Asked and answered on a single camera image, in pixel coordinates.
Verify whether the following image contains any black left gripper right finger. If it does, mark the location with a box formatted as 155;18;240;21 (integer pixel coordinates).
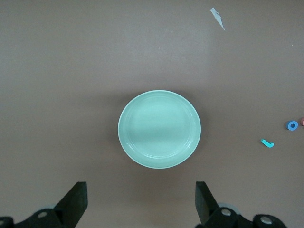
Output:
195;181;289;228

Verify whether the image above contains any teal letter j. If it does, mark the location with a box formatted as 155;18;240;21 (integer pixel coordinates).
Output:
260;138;275;149

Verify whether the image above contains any pale green plate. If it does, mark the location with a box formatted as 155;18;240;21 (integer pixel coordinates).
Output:
117;89;202;170

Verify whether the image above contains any white tape scrap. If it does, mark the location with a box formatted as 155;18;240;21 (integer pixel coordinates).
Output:
209;7;226;31

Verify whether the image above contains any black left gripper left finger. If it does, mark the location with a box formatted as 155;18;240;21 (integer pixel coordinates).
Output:
0;181;88;228

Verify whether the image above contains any blue letter o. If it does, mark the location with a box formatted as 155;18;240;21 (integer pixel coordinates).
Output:
285;120;298;132

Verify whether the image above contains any brown table cover sheet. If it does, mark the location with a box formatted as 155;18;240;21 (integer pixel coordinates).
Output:
0;0;304;228

